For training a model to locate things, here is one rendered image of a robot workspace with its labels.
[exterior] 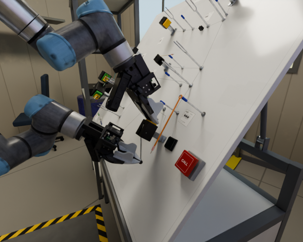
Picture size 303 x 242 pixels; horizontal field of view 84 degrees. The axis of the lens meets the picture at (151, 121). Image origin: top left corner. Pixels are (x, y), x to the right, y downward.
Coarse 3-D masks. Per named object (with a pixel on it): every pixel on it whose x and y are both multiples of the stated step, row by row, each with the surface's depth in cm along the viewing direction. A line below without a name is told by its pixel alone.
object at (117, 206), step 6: (102, 162) 87; (102, 168) 92; (108, 174) 77; (108, 180) 74; (108, 186) 77; (114, 192) 67; (114, 198) 64; (114, 204) 65; (120, 210) 59; (120, 216) 57; (120, 222) 58; (126, 228) 53; (126, 234) 51; (126, 240) 51
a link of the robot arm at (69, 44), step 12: (72, 24) 37; (84, 24) 38; (48, 36) 35; (60, 36) 35; (72, 36) 36; (84, 36) 38; (48, 48) 34; (60, 48) 35; (72, 48) 36; (84, 48) 38; (96, 48) 41; (48, 60) 38; (60, 60) 36; (72, 60) 38
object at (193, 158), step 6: (186, 150) 44; (180, 156) 44; (186, 156) 43; (192, 156) 41; (180, 162) 43; (186, 162) 42; (192, 162) 40; (180, 168) 42; (186, 168) 41; (192, 168) 41; (186, 174) 40
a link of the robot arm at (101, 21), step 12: (96, 0) 38; (84, 12) 38; (96, 12) 38; (108, 12) 40; (96, 24) 39; (108, 24) 40; (96, 36) 39; (108, 36) 41; (120, 36) 42; (108, 48) 42
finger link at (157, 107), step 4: (148, 100) 51; (152, 100) 51; (152, 104) 51; (156, 104) 52; (160, 104) 53; (144, 108) 51; (152, 108) 52; (156, 108) 52; (160, 108) 53; (148, 112) 51; (156, 112) 52; (152, 116) 51; (156, 116) 52; (152, 120) 53; (156, 120) 53
